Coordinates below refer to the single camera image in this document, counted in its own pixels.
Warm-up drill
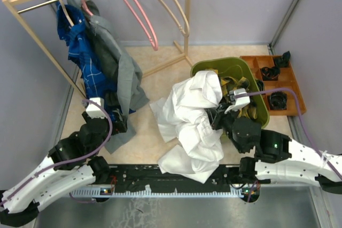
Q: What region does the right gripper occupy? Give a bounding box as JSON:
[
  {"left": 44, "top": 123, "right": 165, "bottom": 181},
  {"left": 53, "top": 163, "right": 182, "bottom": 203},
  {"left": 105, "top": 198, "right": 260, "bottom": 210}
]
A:
[{"left": 205, "top": 101, "right": 246, "bottom": 154}]

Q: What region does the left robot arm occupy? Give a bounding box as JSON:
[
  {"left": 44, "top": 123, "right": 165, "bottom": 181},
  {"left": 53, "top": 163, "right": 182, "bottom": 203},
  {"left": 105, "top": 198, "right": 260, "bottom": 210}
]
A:
[{"left": 1, "top": 111, "right": 127, "bottom": 227}]

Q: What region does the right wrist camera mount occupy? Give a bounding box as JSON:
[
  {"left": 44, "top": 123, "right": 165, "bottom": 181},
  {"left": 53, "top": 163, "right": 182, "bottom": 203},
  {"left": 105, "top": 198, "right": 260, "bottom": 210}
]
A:
[{"left": 224, "top": 88, "right": 250, "bottom": 114}]

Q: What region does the orange compartment tray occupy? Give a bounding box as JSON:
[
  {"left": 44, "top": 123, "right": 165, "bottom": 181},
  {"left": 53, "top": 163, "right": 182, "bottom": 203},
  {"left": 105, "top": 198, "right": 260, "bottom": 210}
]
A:
[{"left": 239, "top": 55, "right": 307, "bottom": 116}]

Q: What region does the pink hanger with white shirt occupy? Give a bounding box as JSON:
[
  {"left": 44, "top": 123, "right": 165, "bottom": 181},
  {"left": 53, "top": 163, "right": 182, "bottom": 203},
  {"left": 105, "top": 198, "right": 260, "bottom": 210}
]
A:
[{"left": 123, "top": 0, "right": 159, "bottom": 51}]

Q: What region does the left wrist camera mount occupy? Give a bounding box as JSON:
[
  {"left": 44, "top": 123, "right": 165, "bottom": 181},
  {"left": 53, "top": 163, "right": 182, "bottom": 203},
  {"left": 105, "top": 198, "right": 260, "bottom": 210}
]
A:
[{"left": 85, "top": 97, "right": 106, "bottom": 119}]

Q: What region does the beige wooden hanger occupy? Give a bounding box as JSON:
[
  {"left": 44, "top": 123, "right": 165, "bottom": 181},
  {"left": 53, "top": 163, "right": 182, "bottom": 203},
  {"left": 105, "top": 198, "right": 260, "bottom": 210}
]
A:
[{"left": 143, "top": 0, "right": 191, "bottom": 37}]

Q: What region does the yellow plaid shirt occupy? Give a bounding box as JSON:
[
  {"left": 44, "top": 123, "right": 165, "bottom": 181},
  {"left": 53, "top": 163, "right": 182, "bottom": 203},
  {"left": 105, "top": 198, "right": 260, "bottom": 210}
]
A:
[{"left": 209, "top": 69, "right": 258, "bottom": 121}]

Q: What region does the black cable bundle in tray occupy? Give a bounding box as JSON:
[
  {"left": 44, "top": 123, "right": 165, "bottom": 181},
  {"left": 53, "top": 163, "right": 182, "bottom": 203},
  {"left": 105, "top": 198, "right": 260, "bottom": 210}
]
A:
[{"left": 260, "top": 65, "right": 281, "bottom": 82}]

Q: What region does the grey shirt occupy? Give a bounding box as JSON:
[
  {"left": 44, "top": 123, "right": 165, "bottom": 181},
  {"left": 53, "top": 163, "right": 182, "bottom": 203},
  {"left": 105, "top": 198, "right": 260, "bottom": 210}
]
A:
[{"left": 67, "top": 0, "right": 149, "bottom": 153}]

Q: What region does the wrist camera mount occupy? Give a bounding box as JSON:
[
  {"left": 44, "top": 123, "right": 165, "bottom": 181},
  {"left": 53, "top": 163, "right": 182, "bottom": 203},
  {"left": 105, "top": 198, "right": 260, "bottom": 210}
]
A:
[
  {"left": 224, "top": 88, "right": 250, "bottom": 114},
  {"left": 85, "top": 97, "right": 106, "bottom": 119}
]

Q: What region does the black round part in tray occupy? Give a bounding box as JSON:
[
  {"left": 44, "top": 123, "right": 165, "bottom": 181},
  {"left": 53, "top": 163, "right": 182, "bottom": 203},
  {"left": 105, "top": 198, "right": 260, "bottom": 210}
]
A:
[{"left": 268, "top": 91, "right": 287, "bottom": 111}]

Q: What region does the green plastic basket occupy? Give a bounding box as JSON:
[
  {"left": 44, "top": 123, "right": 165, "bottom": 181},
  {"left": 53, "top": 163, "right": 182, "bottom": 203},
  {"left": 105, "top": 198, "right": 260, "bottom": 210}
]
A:
[{"left": 191, "top": 57, "right": 269, "bottom": 141}]

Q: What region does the blue plaid shirt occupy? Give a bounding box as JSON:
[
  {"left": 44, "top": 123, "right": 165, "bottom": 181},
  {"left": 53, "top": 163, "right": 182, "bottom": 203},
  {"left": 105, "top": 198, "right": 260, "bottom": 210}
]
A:
[{"left": 55, "top": 0, "right": 120, "bottom": 116}]

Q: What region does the black part beside basket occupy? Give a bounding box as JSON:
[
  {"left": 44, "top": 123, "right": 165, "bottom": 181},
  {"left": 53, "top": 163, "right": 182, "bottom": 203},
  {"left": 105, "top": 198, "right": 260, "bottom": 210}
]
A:
[{"left": 255, "top": 79, "right": 265, "bottom": 91}]

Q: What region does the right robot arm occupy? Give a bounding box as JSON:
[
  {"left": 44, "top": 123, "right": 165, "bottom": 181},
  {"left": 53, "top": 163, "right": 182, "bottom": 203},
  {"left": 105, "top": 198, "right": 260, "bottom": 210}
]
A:
[{"left": 206, "top": 105, "right": 341, "bottom": 194}]

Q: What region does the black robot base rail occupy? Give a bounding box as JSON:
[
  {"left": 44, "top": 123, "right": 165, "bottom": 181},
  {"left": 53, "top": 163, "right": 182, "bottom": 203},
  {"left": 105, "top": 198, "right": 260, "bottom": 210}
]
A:
[{"left": 71, "top": 164, "right": 260, "bottom": 203}]

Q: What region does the black part in tray corner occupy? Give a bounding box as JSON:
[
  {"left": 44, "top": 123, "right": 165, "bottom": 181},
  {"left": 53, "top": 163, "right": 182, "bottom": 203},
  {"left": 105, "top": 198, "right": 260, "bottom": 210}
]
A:
[{"left": 274, "top": 51, "right": 291, "bottom": 68}]

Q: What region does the white shirt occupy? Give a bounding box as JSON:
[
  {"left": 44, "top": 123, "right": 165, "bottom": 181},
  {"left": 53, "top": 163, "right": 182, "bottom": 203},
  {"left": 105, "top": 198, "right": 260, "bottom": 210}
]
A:
[{"left": 150, "top": 70, "right": 224, "bottom": 184}]

